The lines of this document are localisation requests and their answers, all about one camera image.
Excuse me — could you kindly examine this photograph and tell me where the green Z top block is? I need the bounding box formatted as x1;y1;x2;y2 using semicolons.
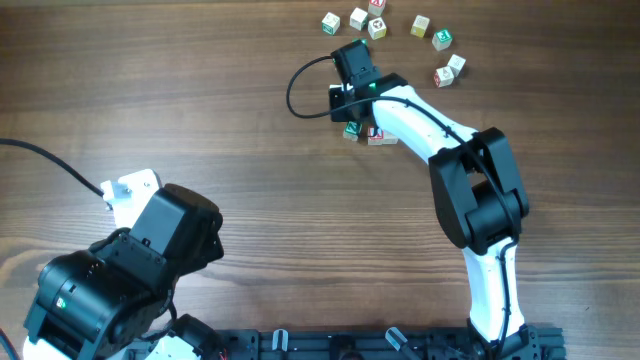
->
343;121;362;142

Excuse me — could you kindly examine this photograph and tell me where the red A top block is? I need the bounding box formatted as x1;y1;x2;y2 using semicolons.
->
367;126;384;146

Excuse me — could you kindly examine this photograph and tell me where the snail picture wooden block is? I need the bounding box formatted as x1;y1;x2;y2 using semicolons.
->
382;130;399;145

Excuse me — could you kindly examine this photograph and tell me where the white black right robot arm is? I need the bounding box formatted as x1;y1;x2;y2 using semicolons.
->
330;41;543;359

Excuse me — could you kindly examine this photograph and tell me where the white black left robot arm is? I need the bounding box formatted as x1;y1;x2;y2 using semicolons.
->
24;184;224;359

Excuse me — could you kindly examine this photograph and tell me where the yellow rim picture block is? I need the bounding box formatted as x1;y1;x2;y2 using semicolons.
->
368;17;387;40

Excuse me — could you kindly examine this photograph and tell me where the green N side block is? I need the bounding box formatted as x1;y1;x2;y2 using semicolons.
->
349;7;368;31

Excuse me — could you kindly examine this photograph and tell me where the green letter block far left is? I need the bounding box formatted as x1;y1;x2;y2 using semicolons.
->
321;12;340;36

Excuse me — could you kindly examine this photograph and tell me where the red X top block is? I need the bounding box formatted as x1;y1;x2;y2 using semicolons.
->
368;0;386;17

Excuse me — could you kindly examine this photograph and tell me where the yellow letter block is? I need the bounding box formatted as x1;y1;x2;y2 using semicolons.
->
410;15;430;38

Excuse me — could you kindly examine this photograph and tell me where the green E top block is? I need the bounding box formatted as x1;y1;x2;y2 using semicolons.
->
432;29;453;51

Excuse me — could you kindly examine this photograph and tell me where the red rim picture block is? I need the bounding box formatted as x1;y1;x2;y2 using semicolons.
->
433;66;455;88

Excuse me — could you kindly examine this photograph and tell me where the blue P wooden block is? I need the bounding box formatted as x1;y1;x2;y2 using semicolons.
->
447;54;466;77

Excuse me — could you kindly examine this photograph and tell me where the black right camera cable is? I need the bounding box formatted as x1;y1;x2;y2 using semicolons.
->
285;54;521;360

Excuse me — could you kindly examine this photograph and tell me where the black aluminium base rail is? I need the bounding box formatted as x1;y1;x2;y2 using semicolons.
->
216;325;568;360

